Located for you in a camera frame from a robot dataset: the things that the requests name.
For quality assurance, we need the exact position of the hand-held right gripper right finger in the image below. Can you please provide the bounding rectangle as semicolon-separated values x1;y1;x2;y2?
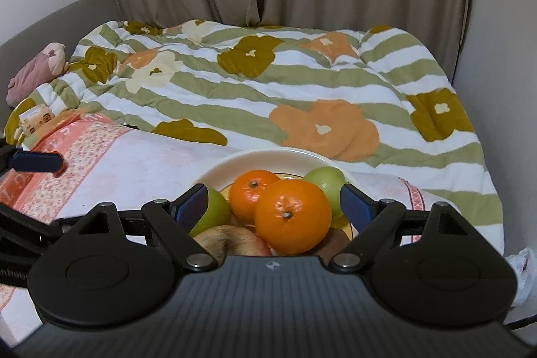
328;183;483;273

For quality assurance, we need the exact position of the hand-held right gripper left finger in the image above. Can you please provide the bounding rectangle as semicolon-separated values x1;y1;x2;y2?
56;183;219;273

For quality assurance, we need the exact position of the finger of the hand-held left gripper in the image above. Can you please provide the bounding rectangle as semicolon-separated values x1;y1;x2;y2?
0;204;87;243
0;144;66;178

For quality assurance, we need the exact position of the small green apple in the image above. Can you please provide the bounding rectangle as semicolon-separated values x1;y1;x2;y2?
189;188;232;238

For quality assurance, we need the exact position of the brown kiwi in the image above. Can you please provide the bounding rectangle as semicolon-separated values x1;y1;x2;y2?
314;227;357;258

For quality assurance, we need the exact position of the large green apple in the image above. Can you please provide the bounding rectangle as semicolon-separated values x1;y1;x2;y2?
302;166;347;219

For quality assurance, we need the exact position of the reddish yellow apple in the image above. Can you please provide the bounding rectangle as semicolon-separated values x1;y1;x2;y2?
194;224;273;258

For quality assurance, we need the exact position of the large orange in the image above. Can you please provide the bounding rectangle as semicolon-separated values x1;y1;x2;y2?
229;169;280;226
254;178;332;256

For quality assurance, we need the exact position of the cream plate with duck print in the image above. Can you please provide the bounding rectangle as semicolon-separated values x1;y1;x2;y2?
195;147;358;258

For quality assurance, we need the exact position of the small printed box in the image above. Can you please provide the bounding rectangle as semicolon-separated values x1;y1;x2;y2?
19;104;58;136

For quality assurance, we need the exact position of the pink patterned white cloth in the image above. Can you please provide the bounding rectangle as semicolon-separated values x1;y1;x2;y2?
0;110;458;346

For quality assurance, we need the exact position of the pink plush toy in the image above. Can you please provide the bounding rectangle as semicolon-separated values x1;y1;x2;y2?
6;43;70;107

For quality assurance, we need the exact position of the striped floral blanket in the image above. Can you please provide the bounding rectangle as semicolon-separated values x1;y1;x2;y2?
4;19;504;254

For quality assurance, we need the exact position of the grey sofa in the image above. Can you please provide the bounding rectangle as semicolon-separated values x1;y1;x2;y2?
0;0;122;111

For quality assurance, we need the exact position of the white plastic bag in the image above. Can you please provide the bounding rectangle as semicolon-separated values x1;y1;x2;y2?
505;249;537;307

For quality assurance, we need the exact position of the black cable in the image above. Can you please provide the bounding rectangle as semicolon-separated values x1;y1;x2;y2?
503;313;537;330

